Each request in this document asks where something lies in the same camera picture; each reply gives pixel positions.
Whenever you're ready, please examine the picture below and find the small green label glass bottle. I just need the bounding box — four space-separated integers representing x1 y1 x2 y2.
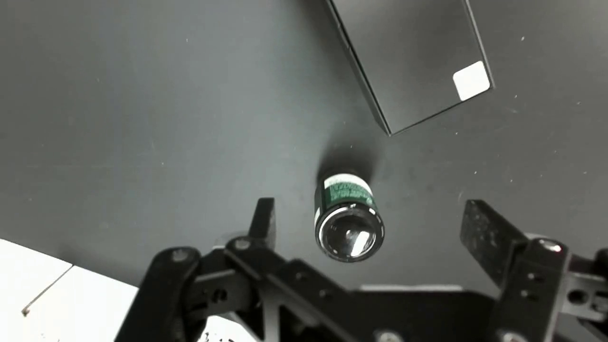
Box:
312 165 388 264

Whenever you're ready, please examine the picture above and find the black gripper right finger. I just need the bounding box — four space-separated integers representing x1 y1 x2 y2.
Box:
458 197 608 342

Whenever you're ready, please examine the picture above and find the black rectangular box white sticker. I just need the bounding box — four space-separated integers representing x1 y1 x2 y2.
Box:
325 0 496 136

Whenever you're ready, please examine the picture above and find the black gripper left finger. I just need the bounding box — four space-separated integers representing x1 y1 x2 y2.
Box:
114 195 357 342

